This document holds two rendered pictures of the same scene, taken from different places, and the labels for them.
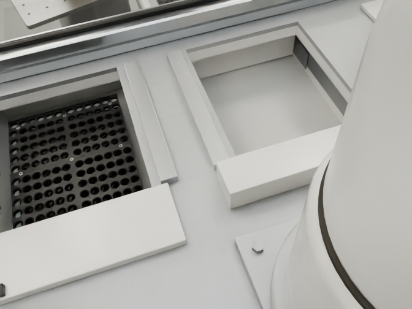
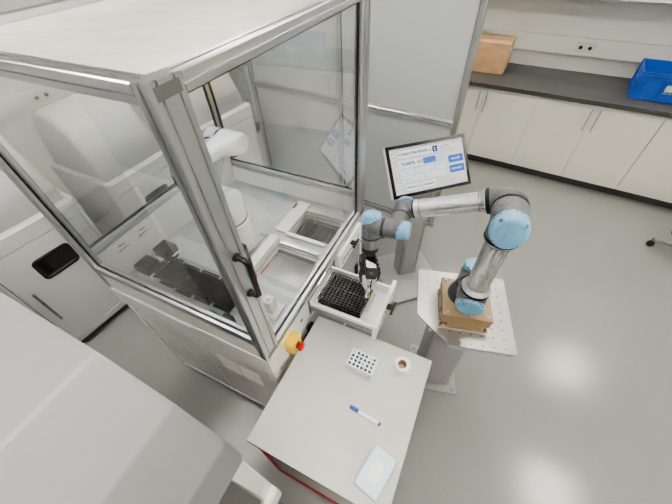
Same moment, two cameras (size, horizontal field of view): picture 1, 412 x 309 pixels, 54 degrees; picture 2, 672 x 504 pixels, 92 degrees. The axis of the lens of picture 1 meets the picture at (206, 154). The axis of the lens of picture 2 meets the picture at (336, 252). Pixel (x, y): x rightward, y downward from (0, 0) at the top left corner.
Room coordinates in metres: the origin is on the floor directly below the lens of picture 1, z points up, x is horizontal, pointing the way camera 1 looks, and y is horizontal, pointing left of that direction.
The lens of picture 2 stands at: (1.35, -0.74, 2.18)
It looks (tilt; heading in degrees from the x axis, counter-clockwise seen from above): 47 degrees down; 132
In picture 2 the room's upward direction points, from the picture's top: 3 degrees counter-clockwise
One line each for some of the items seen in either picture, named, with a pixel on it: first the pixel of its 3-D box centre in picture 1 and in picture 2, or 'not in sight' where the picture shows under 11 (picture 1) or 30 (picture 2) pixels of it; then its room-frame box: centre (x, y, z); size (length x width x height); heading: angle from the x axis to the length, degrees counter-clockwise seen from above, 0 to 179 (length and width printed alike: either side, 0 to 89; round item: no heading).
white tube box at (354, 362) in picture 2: not in sight; (362, 363); (1.00, -0.22, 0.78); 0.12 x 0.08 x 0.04; 12
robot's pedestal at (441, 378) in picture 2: not in sight; (442, 342); (1.20, 0.33, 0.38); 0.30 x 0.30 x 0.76; 29
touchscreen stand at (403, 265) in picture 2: not in sight; (414, 232); (0.63, 0.92, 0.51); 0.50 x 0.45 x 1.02; 146
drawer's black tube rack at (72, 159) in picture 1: (78, 171); not in sight; (0.36, 0.20, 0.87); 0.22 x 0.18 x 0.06; 15
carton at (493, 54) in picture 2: not in sight; (489, 53); (0.07, 3.26, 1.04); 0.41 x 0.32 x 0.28; 9
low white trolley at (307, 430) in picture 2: not in sight; (346, 423); (1.03, -0.38, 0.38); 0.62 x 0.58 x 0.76; 105
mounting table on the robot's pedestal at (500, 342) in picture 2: not in sight; (460, 313); (1.22, 0.34, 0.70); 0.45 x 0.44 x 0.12; 29
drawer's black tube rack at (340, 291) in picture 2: not in sight; (345, 295); (0.75, -0.03, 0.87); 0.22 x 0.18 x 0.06; 15
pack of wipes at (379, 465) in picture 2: not in sight; (375, 472); (1.28, -0.52, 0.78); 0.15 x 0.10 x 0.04; 93
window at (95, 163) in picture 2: not in sight; (112, 219); (0.28, -0.61, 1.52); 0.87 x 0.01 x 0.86; 15
